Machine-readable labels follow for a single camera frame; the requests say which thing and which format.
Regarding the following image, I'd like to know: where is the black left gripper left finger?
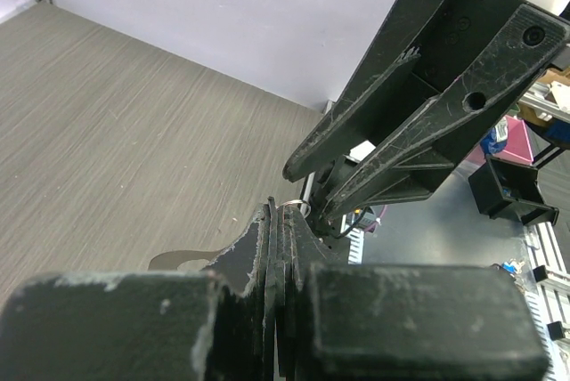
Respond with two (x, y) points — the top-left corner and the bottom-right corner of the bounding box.
(1, 200), (276, 380)

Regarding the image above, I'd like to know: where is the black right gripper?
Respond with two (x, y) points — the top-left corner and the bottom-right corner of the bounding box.
(282, 0), (569, 219)

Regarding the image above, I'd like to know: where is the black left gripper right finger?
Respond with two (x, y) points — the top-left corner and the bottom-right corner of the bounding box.
(276, 207), (550, 380)

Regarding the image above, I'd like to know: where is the black open box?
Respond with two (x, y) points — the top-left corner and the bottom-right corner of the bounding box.
(468, 155), (559, 226)

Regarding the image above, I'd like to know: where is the pink box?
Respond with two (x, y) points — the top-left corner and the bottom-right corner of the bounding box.
(467, 116), (533, 165)

